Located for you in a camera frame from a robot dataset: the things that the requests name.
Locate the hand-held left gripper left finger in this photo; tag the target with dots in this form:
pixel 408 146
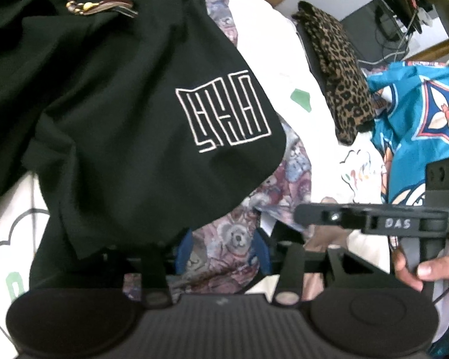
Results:
pixel 183 254

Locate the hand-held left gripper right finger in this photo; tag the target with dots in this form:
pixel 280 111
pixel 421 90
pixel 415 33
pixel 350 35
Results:
pixel 263 254

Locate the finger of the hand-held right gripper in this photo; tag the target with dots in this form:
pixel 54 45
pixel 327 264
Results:
pixel 321 215

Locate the black shorts with patterned lining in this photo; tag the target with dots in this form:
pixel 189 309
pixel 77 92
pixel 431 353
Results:
pixel 116 119

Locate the person's right hand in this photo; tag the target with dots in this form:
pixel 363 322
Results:
pixel 434 271

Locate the teal printed blanket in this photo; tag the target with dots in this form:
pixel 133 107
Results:
pixel 408 119

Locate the leopard print garment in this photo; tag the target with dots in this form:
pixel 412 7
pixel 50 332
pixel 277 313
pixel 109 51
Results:
pixel 340 82

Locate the black folded garment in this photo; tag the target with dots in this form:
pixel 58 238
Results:
pixel 312 56

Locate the cream bear printed blanket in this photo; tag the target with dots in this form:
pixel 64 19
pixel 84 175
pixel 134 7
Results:
pixel 277 52

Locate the yellow beam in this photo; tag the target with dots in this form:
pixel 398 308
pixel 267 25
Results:
pixel 437 48

